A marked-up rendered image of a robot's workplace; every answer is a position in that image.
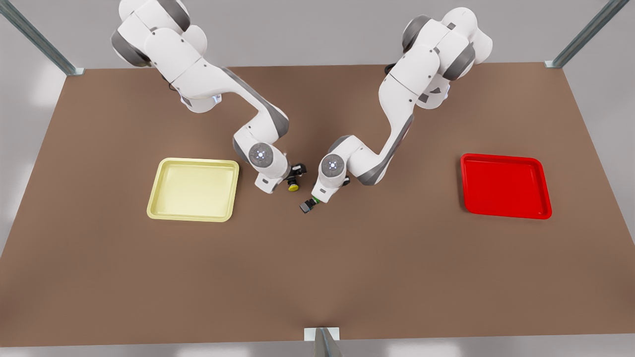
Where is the red tray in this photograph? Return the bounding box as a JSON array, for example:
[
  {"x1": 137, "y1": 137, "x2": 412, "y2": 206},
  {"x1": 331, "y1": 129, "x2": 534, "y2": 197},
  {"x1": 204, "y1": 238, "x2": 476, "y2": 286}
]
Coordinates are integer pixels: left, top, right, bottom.
[{"x1": 460, "y1": 153, "x2": 553, "y2": 220}]

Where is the pale yellow tray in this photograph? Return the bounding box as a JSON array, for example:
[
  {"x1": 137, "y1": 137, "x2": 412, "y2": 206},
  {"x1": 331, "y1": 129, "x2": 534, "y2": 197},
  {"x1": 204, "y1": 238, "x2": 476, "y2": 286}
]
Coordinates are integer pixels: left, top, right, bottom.
[{"x1": 146, "y1": 158, "x2": 240, "y2": 223}]

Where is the silver frame post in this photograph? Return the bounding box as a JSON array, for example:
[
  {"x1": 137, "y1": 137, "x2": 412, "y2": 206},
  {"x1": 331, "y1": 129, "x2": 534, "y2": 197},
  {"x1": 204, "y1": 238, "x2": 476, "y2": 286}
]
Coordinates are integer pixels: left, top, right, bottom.
[
  {"x1": 304, "y1": 327, "x2": 343, "y2": 357},
  {"x1": 544, "y1": 0, "x2": 631, "y2": 69},
  {"x1": 0, "y1": 0, "x2": 85, "y2": 76}
]

